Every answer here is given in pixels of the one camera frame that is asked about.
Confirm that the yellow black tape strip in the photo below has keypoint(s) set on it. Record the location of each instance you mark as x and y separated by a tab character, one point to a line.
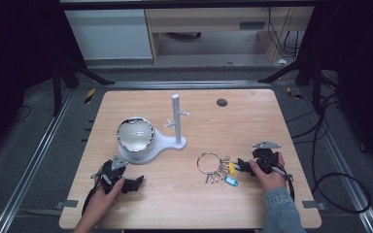
90	95
294	93

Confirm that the light wooden desk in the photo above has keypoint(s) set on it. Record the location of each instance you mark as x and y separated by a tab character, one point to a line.
207	19

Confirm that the white key holder stand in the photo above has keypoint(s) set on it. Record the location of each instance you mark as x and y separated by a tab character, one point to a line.
176	123

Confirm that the yellow key tag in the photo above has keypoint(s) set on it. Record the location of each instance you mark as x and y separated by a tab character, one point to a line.
232	169

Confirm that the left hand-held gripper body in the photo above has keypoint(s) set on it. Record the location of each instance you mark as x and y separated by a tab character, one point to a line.
116	163

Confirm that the grey table bracket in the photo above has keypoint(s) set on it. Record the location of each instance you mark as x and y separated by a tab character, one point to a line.
67	204
314	205

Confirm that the person's right hand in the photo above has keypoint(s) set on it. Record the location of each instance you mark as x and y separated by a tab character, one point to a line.
270	179

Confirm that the metal floor rail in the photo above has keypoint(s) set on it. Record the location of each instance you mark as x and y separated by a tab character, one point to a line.
29	171
187	84
343	168

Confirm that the white cabinet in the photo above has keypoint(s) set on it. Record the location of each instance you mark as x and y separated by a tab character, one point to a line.
108	34

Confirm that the person's left hand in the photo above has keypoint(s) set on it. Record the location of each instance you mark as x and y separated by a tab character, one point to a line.
102	202

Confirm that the blue key tag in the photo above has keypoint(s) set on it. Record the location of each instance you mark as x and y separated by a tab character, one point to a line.
231	181

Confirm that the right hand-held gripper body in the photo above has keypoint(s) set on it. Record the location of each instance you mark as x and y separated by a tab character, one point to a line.
265	155

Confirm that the small white floor object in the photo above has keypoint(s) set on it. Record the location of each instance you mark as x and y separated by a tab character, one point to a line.
282	61

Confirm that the black metal stand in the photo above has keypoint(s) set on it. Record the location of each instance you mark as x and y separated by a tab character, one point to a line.
315	81
57	87

